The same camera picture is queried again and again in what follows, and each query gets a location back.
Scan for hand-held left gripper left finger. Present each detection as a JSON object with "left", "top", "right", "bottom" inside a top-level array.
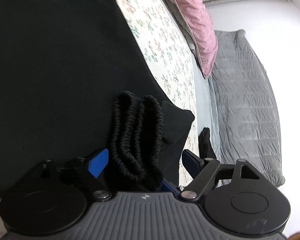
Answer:
[{"left": 32, "top": 148, "right": 113, "bottom": 202}]

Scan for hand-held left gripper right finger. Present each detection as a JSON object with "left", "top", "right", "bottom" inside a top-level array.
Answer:
[{"left": 178, "top": 149, "right": 262, "bottom": 202}]

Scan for black pants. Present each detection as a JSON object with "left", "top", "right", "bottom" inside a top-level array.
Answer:
[{"left": 0, "top": 0, "right": 196, "bottom": 198}]

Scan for folded black cloth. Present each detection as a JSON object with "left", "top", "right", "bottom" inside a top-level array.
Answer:
[{"left": 198, "top": 127, "right": 218, "bottom": 161}]

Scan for grey bed sheet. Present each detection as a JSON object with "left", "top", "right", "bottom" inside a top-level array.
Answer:
[{"left": 189, "top": 52, "right": 226, "bottom": 166}]

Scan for grey quilted blanket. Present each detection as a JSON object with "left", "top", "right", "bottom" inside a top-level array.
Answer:
[{"left": 207, "top": 28, "right": 286, "bottom": 187}]

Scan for floral bed sheet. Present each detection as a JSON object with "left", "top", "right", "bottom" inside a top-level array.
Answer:
[{"left": 106, "top": 0, "right": 199, "bottom": 182}]

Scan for pink pillow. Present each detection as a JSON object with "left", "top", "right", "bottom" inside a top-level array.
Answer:
[{"left": 163, "top": 0, "right": 219, "bottom": 79}]

